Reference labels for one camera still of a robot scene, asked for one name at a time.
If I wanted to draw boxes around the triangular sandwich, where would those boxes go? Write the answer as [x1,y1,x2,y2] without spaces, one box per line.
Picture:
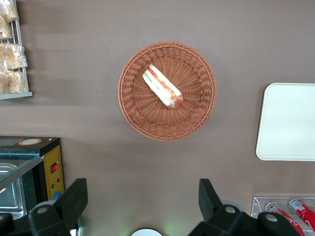
[142,64,184,110]

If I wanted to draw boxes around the grey wire snack rack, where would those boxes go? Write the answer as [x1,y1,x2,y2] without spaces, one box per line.
[0,0,33,100]

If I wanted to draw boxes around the red cola can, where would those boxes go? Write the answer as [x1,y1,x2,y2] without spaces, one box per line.
[264,201,305,236]
[288,198,315,233]

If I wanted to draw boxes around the white rectangular plastic tray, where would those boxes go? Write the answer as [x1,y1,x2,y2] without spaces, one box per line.
[255,83,315,162]

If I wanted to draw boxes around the brown round wicker basket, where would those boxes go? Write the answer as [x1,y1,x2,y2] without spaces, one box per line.
[118,41,218,142]

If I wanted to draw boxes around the black food warmer yellow panel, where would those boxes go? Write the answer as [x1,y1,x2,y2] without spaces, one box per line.
[0,136,65,221]

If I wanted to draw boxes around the white round cup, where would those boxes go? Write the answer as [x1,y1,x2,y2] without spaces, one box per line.
[129,228,163,236]

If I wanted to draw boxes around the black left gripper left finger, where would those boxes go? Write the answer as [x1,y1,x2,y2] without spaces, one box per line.
[28,178,89,236]

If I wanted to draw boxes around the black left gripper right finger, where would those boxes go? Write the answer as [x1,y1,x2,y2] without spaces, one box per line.
[189,178,258,236]

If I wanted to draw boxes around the clear acrylic can holder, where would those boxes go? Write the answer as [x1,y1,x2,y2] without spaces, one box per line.
[251,196,315,236]

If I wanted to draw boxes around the clear bag of snacks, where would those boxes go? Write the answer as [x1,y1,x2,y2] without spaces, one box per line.
[0,70,27,95]
[0,43,28,71]
[0,15,13,39]
[0,0,20,23]

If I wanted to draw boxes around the stainless steel food pan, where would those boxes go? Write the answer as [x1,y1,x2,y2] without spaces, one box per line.
[0,162,28,220]

